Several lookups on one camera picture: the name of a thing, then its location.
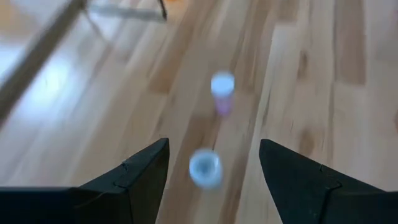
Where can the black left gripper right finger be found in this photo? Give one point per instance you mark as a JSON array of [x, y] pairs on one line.
[[311, 193]]

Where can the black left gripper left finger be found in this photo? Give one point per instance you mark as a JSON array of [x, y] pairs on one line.
[[124, 193]]

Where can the clear plastic cup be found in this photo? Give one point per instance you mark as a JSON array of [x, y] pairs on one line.
[[205, 168]]

